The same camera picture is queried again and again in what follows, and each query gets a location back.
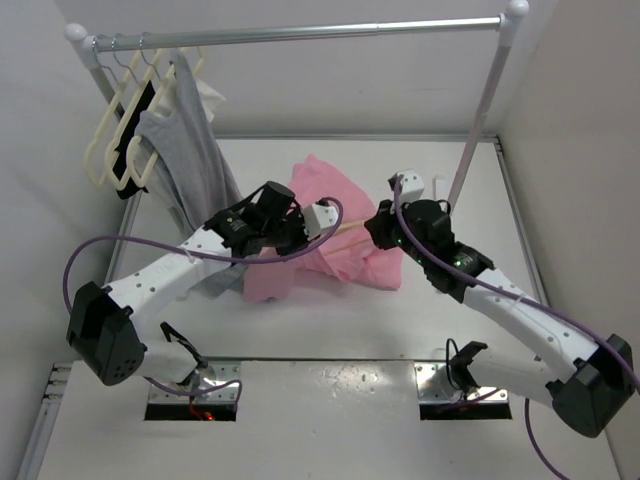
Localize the grey t shirt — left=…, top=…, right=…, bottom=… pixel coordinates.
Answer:
left=134, top=50, right=243, bottom=238

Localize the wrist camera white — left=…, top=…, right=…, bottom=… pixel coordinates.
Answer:
left=301, top=203, right=338, bottom=240
left=388, top=169, right=425, bottom=204

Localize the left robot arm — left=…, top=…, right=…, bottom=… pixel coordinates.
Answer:
left=67, top=182, right=335, bottom=386

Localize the cream hanger far right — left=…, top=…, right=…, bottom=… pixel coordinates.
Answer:
left=180, top=46, right=206, bottom=80

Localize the purple cable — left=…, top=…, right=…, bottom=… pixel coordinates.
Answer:
left=61, top=196, right=345, bottom=401
left=391, top=179, right=640, bottom=480

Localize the pink t shirt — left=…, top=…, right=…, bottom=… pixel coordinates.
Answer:
left=243, top=155, right=403, bottom=302

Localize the white cloth on hanger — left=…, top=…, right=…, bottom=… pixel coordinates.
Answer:
left=196, top=80, right=226, bottom=123

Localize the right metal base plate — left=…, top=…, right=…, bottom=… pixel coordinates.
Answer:
left=414, top=361, right=508, bottom=406

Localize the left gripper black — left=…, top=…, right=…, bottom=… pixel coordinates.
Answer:
left=262, top=204, right=319, bottom=261

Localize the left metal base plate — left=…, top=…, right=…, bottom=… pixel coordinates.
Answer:
left=148, top=360, right=243, bottom=406

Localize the cream hanger middle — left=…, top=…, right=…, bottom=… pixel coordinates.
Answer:
left=104, top=32, right=159, bottom=191

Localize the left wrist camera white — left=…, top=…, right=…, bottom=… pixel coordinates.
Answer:
left=301, top=203, right=338, bottom=240

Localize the cream hanger with grey shirt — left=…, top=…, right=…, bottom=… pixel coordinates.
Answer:
left=125, top=32, right=175, bottom=188

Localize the cream hanger outer left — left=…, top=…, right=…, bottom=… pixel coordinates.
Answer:
left=83, top=35, right=129, bottom=188

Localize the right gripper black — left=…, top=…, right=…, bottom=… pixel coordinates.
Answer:
left=365, top=197, right=430, bottom=267

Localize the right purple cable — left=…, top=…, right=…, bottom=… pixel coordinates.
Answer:
left=391, top=179, right=640, bottom=480

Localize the white clothes rack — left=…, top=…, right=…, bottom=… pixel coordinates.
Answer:
left=64, top=0, right=530, bottom=216

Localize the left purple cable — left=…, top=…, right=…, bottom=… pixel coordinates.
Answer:
left=61, top=196, right=345, bottom=401

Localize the beige plastic hanger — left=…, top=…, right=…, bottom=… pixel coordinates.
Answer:
left=320, top=220, right=375, bottom=259

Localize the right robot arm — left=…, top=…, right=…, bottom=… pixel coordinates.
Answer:
left=365, top=200, right=637, bottom=438

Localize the metal base plate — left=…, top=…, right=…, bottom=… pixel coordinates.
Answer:
left=414, top=361, right=508, bottom=406
left=148, top=360, right=243, bottom=406

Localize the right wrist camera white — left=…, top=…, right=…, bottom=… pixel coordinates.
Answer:
left=388, top=169, right=425, bottom=204

